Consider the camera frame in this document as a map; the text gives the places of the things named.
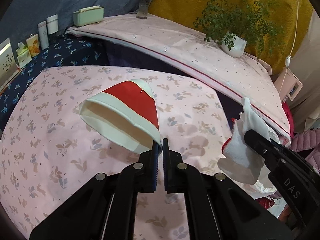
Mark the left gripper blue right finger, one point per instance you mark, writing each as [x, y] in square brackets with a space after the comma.
[171, 159]

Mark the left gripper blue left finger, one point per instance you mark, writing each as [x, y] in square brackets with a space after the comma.
[147, 167]

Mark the red and white paper cup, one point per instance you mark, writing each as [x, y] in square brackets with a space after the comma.
[125, 114]

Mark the white textured paper towel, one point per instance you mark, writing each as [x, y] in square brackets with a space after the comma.
[239, 162]

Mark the red thermos bottle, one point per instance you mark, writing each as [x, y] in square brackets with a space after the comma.
[265, 202]

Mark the mauve puffer jacket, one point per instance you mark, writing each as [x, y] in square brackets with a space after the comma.
[306, 144]

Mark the red cushion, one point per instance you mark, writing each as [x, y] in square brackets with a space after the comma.
[289, 117]

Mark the pink rabbit print tablecloth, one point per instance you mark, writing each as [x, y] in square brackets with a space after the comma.
[48, 152]

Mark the pink dotted mattress cover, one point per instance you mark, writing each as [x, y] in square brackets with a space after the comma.
[186, 50]

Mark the white plant pot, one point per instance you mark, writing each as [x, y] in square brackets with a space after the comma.
[233, 45]

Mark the navy floral cloth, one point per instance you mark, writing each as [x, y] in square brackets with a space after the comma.
[68, 51]

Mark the pale green tissue box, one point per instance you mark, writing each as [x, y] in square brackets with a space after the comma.
[88, 15]

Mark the green leafy plant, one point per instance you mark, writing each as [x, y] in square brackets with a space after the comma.
[252, 20]

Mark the green tissue pack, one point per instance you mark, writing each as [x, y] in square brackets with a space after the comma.
[23, 55]

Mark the orange patterned small box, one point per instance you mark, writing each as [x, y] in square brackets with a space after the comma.
[33, 44]

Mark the glass flower vase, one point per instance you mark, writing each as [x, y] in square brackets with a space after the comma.
[142, 11]

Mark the tall white bottle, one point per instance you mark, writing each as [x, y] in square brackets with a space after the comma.
[43, 35]

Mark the white round jar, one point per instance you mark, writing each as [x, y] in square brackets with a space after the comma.
[52, 24]

